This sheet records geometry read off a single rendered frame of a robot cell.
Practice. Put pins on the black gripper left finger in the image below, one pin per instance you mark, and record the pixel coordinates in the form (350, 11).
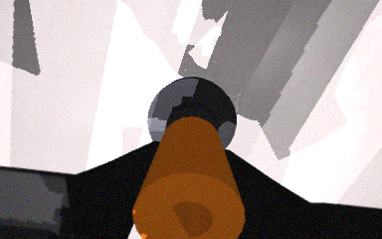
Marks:
(94, 204)

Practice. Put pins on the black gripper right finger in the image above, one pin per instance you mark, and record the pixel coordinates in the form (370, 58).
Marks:
(272, 211)

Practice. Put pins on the orange cylindrical knob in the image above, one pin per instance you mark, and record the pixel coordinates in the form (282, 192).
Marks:
(189, 191)

